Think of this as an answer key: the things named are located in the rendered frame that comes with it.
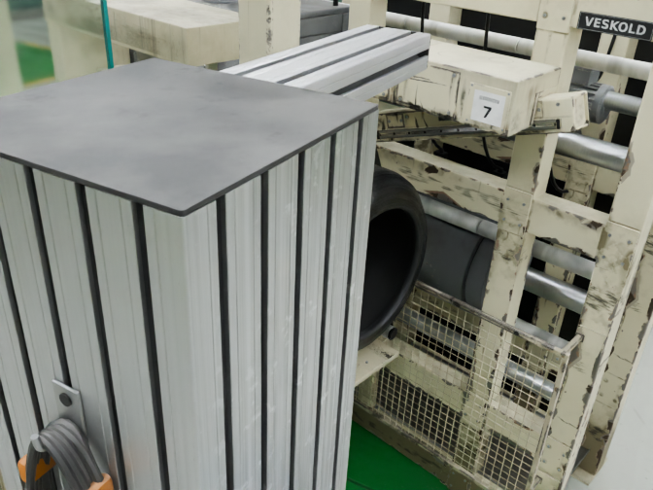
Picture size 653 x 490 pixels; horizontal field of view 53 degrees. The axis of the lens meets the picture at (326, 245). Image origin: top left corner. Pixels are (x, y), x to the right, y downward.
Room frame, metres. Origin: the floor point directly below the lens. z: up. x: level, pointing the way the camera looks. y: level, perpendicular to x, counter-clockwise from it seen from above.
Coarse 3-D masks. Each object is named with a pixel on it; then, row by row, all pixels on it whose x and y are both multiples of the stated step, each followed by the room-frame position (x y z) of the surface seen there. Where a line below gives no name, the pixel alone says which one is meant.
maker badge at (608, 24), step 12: (588, 12) 1.84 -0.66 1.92; (588, 24) 1.83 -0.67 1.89; (600, 24) 1.81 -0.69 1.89; (612, 24) 1.79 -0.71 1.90; (624, 24) 1.77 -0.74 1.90; (636, 24) 1.75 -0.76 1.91; (648, 24) 1.73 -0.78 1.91; (624, 36) 1.77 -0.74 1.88; (636, 36) 1.75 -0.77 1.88; (648, 36) 1.73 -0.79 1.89
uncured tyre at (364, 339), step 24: (384, 168) 1.77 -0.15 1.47; (384, 192) 1.65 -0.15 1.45; (408, 192) 1.74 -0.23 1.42; (384, 216) 1.98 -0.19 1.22; (408, 216) 1.77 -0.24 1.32; (384, 240) 1.96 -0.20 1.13; (408, 240) 1.91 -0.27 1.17; (384, 264) 1.93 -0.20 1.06; (408, 264) 1.87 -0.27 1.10; (384, 288) 1.87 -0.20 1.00; (408, 288) 1.77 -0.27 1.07; (384, 312) 1.72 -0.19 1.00; (360, 336) 1.61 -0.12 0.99
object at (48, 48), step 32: (0, 0) 1.68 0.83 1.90; (32, 0) 1.74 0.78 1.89; (64, 0) 1.80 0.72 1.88; (96, 0) 1.87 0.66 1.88; (0, 32) 1.67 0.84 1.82; (32, 32) 1.73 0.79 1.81; (64, 32) 1.79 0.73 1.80; (96, 32) 1.86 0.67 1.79; (0, 64) 1.66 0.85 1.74; (32, 64) 1.72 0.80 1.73; (64, 64) 1.79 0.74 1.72; (96, 64) 1.86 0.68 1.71; (0, 96) 1.65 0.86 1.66
